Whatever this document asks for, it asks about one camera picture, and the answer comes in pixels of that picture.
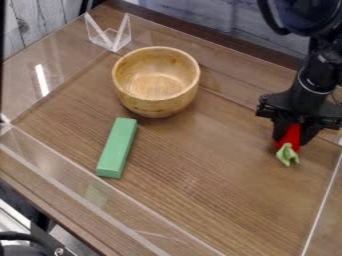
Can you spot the green rectangular block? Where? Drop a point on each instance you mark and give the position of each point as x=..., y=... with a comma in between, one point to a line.
x=116, y=149

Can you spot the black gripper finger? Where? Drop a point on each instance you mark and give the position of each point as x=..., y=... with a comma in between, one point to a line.
x=308, y=131
x=280, y=126

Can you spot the red plush strawberry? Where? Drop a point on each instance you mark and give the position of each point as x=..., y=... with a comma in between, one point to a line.
x=288, y=146

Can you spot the wooden bowl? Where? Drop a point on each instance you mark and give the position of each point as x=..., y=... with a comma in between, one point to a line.
x=156, y=81

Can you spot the clear acrylic tray wall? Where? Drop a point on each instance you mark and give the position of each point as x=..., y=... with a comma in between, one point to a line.
x=203, y=192

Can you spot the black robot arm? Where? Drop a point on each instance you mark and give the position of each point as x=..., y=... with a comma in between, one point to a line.
x=303, y=110

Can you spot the black equipment lower left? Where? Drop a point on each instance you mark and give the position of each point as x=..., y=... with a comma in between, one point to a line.
x=30, y=241

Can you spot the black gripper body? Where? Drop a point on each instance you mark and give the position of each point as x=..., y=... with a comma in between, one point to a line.
x=274, y=107

